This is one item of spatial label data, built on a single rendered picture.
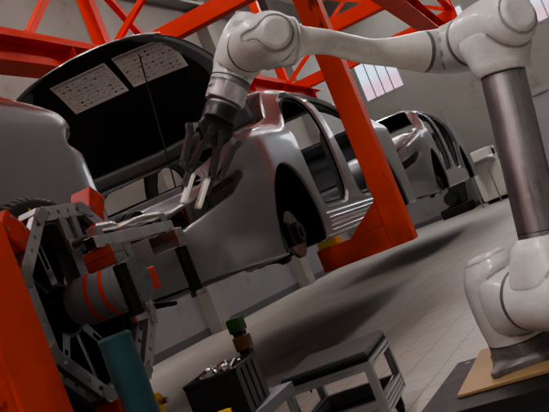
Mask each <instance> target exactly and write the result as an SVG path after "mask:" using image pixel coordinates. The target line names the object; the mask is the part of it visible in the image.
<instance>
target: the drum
mask: <svg viewBox="0 0 549 412"><path fill-rule="evenodd" d="M123 262H125V263H126V264H127V268H128V269H129V271H130V274H131V275H132V279H133V281H134V285H135V286H136V290H137V292H138V295H139V296H140V299H141V302H142V303H145V302H148V301H149V300H150V299H151V298H152V295H153V291H154V286H153V281H152V278H151V275H150V273H149V271H148V269H147V267H146V266H145V264H144V263H143V262H142V261H141V260H140V259H138V258H136V257H128V258H127V260H125V261H123ZM113 266H115V265H113ZM113 266H111V267H108V268H106V269H104V270H102V271H98V272H95V273H92V274H89V273H85V274H83V275H82V276H80V277H78V278H77V279H74V280H73V281H72V283H71V284H69V285H67V287H66V288H65V291H64V294H63V301H64V305H65V310H66V311H67V313H68V315H69V317H70V318H71V319H72V320H73V321H74V322H75V323H77V324H79V325H87V324H89V325H97V324H99V323H101V322H104V321H106V320H110V319H112V318H114V317H116V316H120V315H122V314H124V313H127V312H129V310H128V308H127V304H126V302H125V299H124V297H123V294H122V291H121V289H120V287H119V283H118V281H117V278H116V276H115V274H114V271H113Z"/></svg>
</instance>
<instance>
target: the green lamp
mask: <svg viewBox="0 0 549 412"><path fill-rule="evenodd" d="M225 324H226V326H227V329H228V330H229V333H230V335H233V334H236V333H239V332H242V331H243V330H245V329H246V328H247V326H246V323H245V320H244V318H243V316H242V315H240V316H236V317H234V318H231V319H229V320H227V321H226V322H225Z"/></svg>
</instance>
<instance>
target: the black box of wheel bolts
mask: <svg viewBox="0 0 549 412"><path fill-rule="evenodd" d="M255 355H256V353H255V352H250V353H248V354H246V355H243V356H240V357H237V358H234V357H233V358H232V360H224V361H222V362H219V363H218V364H217V365H211V366H210V367H209V368H206V370H204V371H203V372H202V373H201V374H200V375H198V376H197V377H196V378H194V379H193V380H192V381H190V382H189V383H187V384H186V385H185V386H184V387H183V391H185V394H186V396H187V398H188V401H189V403H190V406H191V409H192V411H193V412H217V411H220V410H224V409H227V408H230V407H231V409H232V411H233V412H254V411H255V410H256V409H257V408H258V406H259V405H260V404H261V403H262V402H263V401H264V400H265V399H266V398H267V397H268V396H269V394H270V391H269V389H268V387H267V385H266V381H265V379H264V376H263V374H262V372H261V368H260V366H259V364H258V362H257V358H256V356H255Z"/></svg>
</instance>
